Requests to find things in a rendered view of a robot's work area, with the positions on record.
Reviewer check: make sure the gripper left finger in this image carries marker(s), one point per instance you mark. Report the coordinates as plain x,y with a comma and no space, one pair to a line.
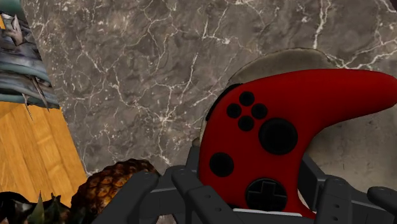
139,198

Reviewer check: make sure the red game controller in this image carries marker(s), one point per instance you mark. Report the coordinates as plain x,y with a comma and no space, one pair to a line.
310,93

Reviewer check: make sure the grey teal patterned furniture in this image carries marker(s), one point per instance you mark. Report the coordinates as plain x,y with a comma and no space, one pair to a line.
21,62

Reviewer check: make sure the brown pineapple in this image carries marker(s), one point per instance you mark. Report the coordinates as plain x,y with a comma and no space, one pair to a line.
105,186

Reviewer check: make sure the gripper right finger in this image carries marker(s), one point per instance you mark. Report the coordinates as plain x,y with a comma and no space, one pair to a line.
335,201

